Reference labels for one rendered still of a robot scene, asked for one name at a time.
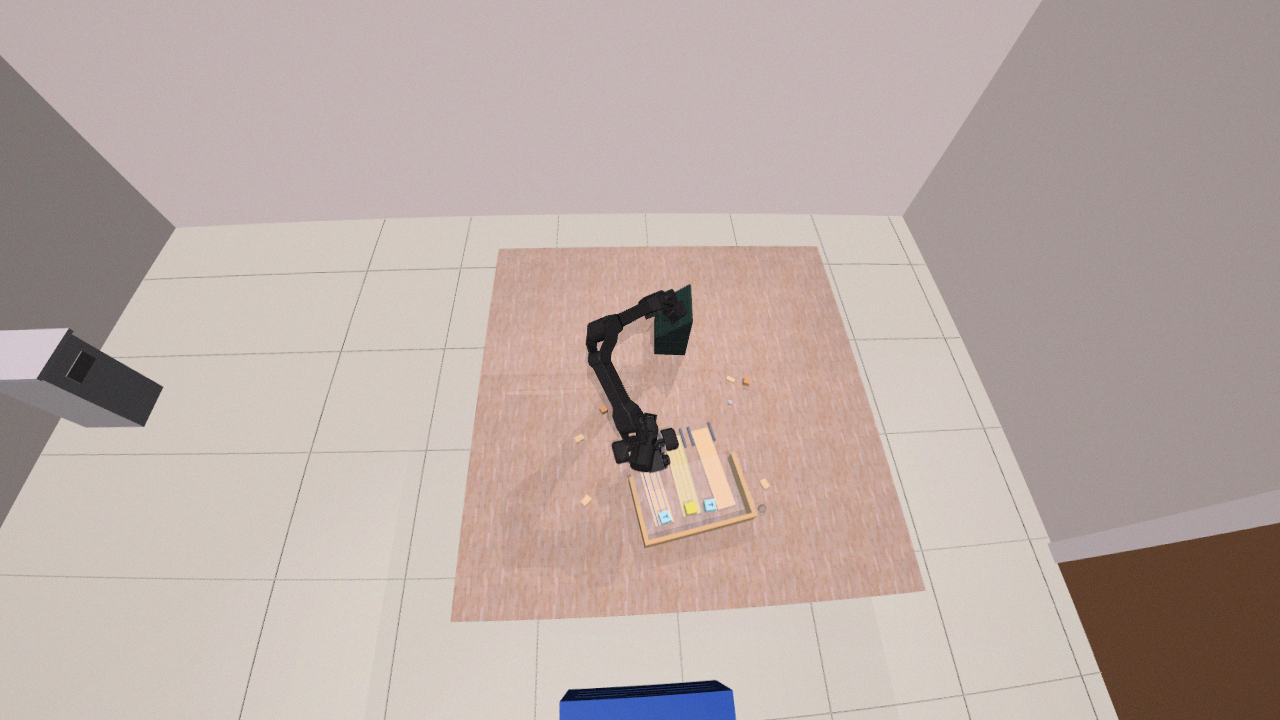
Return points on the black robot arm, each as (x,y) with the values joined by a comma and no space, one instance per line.
(627,415)

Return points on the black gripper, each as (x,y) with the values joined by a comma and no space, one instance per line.
(621,454)

